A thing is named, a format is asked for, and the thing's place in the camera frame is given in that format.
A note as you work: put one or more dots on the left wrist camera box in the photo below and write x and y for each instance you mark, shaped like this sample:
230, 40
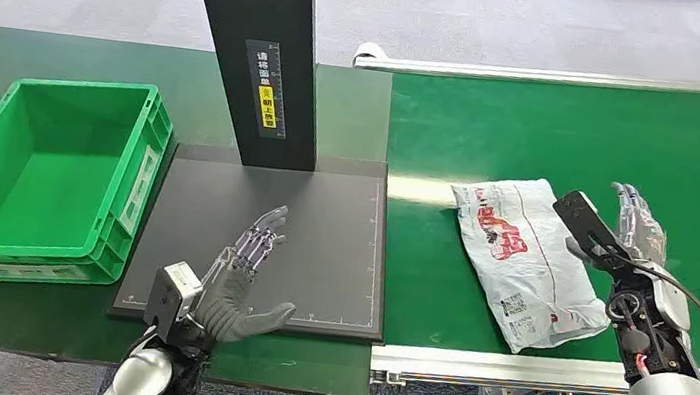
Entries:
173, 291

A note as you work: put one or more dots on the black scale column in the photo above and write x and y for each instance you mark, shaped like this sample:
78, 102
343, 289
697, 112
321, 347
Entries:
246, 10

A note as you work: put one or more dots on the green conveyor belt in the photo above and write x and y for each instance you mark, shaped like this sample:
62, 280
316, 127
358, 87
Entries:
564, 135

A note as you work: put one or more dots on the aluminium conveyor frame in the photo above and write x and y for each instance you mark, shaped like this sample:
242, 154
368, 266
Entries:
502, 368

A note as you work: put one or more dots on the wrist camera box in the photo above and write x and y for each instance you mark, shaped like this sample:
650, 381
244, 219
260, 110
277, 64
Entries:
173, 291
581, 218

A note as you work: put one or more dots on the black yellow column label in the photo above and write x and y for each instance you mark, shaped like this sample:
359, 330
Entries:
267, 89

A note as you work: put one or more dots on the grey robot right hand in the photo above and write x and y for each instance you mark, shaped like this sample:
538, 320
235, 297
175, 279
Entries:
643, 232

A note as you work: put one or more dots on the green plastic crate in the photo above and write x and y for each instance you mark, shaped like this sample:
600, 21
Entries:
51, 186

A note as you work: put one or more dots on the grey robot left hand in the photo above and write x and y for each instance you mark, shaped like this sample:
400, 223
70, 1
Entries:
230, 305

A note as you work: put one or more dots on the grey red-print mailer package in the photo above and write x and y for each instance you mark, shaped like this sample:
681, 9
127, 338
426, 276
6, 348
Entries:
515, 263

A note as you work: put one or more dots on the black weighing scale platform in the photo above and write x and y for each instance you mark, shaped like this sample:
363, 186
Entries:
316, 258

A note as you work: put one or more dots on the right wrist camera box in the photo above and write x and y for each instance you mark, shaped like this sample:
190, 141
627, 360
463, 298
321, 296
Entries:
581, 218

